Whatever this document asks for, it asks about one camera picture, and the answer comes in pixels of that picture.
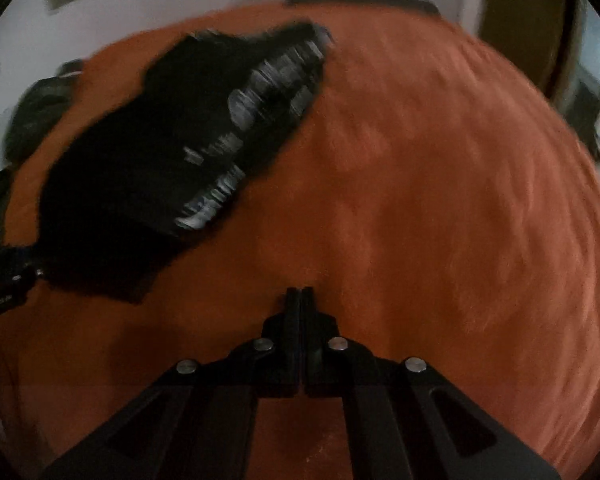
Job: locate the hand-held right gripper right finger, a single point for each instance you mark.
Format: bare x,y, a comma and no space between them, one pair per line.
307,320

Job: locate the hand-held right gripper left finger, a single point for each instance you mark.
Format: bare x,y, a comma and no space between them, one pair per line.
292,320

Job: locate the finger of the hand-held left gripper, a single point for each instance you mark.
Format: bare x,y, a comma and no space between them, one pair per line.
10,275

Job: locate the black shirt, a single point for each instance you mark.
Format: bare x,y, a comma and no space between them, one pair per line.
145,160

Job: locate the orange blanket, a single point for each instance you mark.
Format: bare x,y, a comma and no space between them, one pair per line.
405,185

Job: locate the brown wooden door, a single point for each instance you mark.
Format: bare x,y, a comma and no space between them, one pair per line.
522,25

